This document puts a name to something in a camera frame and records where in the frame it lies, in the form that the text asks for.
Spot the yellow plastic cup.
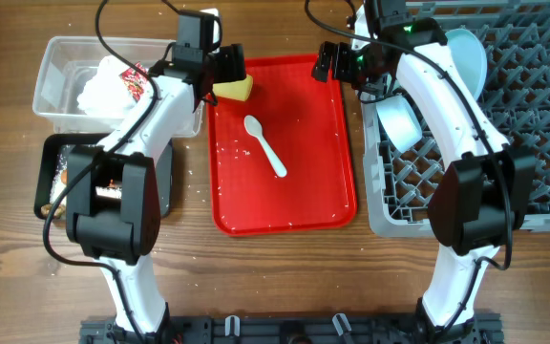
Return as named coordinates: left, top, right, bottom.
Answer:
left=213, top=75, right=253, bottom=101

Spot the light blue bowl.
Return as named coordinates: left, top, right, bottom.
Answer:
left=376, top=96, right=422, bottom=153

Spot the red snack wrapper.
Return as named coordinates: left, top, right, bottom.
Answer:
left=119, top=62, right=148, bottom=101

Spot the light blue plate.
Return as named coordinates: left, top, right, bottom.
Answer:
left=446, top=29, right=488, bottom=100

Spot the white napkin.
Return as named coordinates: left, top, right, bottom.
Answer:
left=77, top=55, right=136, bottom=117

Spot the white rice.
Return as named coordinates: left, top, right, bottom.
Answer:
left=50, top=145, right=72, bottom=204

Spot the brown food lump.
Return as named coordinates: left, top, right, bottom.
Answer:
left=40, top=204, right=66, bottom=218

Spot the orange carrot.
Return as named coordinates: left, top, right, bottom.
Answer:
left=60, top=169, right=68, bottom=184

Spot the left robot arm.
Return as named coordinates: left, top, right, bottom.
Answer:
left=62, top=10, right=245, bottom=343

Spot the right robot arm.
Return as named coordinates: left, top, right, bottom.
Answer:
left=312, top=1, right=535, bottom=343

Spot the grey dishwasher rack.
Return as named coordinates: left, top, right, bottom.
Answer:
left=361, top=1, right=550, bottom=237

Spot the white plastic spoon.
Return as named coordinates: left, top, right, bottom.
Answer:
left=243, top=115, right=287, bottom=178

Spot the red serving tray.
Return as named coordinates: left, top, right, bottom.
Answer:
left=207, top=54, right=357, bottom=236

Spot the clear plastic bin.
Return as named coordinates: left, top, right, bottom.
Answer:
left=32, top=36, right=203, bottom=138

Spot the black plastic tray bin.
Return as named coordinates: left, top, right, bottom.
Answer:
left=33, top=133, right=174, bottom=220

